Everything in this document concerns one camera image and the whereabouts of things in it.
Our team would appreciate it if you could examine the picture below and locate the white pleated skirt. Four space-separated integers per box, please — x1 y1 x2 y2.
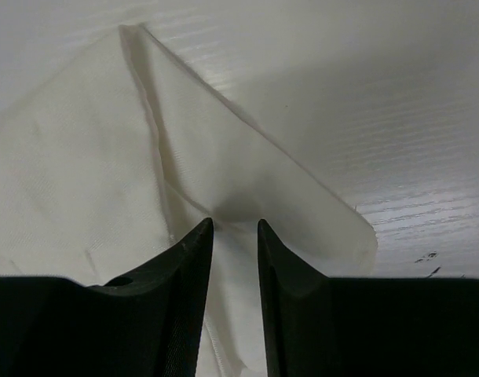
0 26 377 376

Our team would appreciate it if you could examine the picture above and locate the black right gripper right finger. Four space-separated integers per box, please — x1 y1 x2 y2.
258 220 479 376

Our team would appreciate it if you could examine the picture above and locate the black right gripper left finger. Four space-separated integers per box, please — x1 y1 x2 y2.
0 218 214 376

